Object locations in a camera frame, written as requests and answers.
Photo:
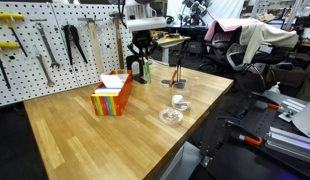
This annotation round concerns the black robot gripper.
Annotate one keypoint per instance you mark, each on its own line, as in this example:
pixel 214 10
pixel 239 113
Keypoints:
pixel 142 44

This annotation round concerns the thin green book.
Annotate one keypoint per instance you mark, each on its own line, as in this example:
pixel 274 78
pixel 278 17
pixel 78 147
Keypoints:
pixel 147 71

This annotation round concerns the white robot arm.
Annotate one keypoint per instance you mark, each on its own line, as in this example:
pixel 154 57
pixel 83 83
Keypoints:
pixel 141 19

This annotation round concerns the black stand with orange tool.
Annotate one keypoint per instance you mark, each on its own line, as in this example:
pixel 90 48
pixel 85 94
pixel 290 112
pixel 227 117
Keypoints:
pixel 176 80

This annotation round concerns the white book in box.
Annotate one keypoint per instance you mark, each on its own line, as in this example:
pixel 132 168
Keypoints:
pixel 111 81

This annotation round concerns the rainbow striped cardboard box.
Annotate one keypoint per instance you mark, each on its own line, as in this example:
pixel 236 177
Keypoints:
pixel 112 101

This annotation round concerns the black metal bookend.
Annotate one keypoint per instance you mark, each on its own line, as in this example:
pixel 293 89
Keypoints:
pixel 136 70

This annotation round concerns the background wooden desk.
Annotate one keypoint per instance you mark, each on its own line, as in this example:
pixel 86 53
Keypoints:
pixel 166 43

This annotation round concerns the right white pegboard panel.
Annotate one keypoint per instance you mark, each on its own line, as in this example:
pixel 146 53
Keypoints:
pixel 69 14

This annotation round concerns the white pegboard panel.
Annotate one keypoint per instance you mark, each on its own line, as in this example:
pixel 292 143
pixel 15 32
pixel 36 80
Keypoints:
pixel 25 74
pixel 69 14

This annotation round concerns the clear glass jar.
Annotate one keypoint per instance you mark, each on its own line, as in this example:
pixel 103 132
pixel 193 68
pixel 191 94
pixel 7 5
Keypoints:
pixel 183 105

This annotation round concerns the small white object in jar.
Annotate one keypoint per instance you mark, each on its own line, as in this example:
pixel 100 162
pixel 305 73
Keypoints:
pixel 176 99

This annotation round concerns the clear glass jar lid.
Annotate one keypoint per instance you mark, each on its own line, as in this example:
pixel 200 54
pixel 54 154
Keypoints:
pixel 170 116

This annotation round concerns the black pliers tool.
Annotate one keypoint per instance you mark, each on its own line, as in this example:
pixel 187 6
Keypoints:
pixel 71 34

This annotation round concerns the black office chair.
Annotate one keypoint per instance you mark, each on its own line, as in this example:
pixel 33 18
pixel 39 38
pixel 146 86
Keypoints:
pixel 226 54

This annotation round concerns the pink cloth on chair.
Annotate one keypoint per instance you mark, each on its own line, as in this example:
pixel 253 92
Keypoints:
pixel 226 25

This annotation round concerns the long silver combination wrench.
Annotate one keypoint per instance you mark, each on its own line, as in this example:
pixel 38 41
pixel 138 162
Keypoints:
pixel 40 28

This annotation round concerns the short silver wrench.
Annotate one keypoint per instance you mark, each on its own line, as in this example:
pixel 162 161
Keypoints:
pixel 50 83

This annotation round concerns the left white pegboard panel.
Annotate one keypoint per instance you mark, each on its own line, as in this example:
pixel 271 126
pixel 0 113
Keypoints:
pixel 25 74

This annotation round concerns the beige jacket on chair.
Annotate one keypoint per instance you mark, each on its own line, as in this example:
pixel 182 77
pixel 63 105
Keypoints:
pixel 254 34

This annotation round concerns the aluminium extrusion rails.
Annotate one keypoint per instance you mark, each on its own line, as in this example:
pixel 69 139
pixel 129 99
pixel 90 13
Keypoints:
pixel 288 143

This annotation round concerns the brown wooden handle hammer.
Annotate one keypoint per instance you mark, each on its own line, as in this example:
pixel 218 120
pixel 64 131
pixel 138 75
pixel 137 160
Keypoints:
pixel 115 17

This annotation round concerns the light wooden handle hammer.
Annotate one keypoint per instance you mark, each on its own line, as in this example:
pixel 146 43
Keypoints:
pixel 95 43

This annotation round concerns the orange handled black clamp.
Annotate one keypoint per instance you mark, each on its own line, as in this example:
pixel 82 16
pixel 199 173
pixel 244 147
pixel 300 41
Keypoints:
pixel 244 134

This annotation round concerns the upper yellow T-handle wrench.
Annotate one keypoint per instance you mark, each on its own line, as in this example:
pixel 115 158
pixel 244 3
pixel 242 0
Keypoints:
pixel 9 19

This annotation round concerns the yellow t-handle wrench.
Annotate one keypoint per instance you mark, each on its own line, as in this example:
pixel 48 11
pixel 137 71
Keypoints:
pixel 9 19
pixel 6 45

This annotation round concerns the lower yellow T-handle wrench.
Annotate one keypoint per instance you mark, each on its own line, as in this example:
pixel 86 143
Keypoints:
pixel 6 45

